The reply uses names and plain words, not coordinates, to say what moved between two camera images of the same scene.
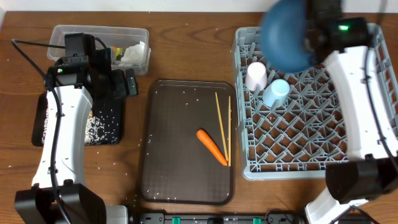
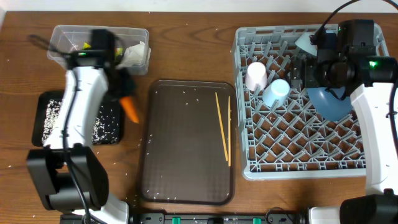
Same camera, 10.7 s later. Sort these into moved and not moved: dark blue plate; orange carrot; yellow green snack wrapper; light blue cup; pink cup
Moved: orange carrot; dark blue plate
Not moved: pink cup; yellow green snack wrapper; light blue cup
